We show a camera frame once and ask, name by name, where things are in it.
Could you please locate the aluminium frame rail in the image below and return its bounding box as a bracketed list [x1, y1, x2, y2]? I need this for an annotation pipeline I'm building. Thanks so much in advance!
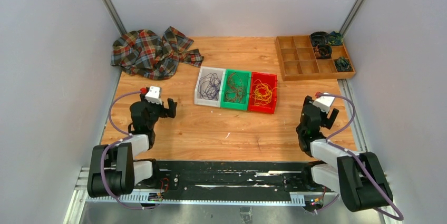
[64, 160, 392, 223]

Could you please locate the red plastic bin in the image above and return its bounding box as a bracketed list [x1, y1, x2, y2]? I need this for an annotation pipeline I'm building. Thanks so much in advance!
[247, 72, 278, 114]

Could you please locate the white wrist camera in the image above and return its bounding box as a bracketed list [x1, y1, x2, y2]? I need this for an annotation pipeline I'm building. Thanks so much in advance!
[144, 86, 163, 105]
[313, 92, 335, 113]

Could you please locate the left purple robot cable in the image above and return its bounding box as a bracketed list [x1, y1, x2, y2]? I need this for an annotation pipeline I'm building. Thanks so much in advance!
[99, 89, 165, 211]

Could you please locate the dark coil middle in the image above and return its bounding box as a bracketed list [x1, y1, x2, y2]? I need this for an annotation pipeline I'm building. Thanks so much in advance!
[314, 44, 333, 60]

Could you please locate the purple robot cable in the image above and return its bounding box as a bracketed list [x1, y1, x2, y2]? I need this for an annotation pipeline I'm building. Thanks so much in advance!
[99, 89, 165, 211]
[314, 92, 404, 222]

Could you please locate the black coil top left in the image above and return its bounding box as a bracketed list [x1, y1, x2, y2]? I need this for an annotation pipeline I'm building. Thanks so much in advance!
[309, 31, 329, 47]

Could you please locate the green coil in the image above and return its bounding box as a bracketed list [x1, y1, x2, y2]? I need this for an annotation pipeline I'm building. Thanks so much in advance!
[327, 31, 343, 46]
[334, 56, 354, 72]

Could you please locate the green coil top right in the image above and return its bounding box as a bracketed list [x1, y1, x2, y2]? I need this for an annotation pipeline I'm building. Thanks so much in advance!
[327, 31, 343, 46]

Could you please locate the white plastic bin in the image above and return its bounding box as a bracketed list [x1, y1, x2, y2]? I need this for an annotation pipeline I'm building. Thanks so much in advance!
[194, 66, 226, 108]

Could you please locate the green coil lower right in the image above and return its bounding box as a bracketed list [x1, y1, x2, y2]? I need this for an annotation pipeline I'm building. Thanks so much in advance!
[334, 56, 354, 72]

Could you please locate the wooden compartment tray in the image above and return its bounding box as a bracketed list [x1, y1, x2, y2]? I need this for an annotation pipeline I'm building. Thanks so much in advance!
[275, 35, 356, 81]

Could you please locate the plaid cloth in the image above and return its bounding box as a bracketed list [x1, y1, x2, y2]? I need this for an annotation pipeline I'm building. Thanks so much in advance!
[110, 26, 205, 80]

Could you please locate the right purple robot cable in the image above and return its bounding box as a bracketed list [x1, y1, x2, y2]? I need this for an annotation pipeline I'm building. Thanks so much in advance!
[314, 92, 404, 222]

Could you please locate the green plastic bin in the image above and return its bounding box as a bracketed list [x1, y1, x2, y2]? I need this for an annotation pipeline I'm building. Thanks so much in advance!
[221, 69, 251, 111]

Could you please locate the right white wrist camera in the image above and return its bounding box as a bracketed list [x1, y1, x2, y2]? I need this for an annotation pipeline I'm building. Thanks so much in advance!
[313, 92, 335, 113]

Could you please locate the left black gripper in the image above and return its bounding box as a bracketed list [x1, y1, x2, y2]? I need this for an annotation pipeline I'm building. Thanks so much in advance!
[140, 93, 177, 129]

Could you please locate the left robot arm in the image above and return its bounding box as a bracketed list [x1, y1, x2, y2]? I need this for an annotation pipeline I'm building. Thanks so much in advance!
[87, 99, 178, 198]

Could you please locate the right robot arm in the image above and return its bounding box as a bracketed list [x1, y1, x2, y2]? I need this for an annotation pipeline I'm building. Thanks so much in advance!
[296, 93, 393, 212]

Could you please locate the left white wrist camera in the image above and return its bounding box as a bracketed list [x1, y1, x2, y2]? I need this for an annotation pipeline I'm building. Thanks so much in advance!
[144, 86, 163, 105]

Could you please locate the yellow cable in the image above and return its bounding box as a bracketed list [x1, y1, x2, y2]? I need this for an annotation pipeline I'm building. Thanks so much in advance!
[251, 79, 278, 108]

